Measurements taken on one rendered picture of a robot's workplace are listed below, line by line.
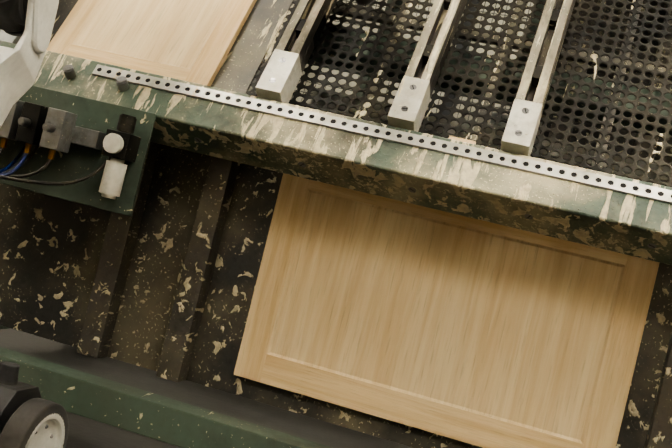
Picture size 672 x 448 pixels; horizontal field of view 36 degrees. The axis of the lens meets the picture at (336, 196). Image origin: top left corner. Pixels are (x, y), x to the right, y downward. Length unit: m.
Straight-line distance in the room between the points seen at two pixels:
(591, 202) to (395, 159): 0.42
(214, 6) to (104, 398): 0.99
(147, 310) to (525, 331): 0.94
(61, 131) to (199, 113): 0.31
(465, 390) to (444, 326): 0.15
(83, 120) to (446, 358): 1.00
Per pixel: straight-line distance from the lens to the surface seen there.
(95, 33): 2.65
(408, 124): 2.26
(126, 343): 2.67
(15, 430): 2.05
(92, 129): 2.43
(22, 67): 2.11
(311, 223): 2.48
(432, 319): 2.42
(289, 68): 2.38
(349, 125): 2.27
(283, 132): 2.28
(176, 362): 2.55
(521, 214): 2.20
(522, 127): 2.25
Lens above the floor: 0.67
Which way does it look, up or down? 1 degrees up
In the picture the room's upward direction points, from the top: 14 degrees clockwise
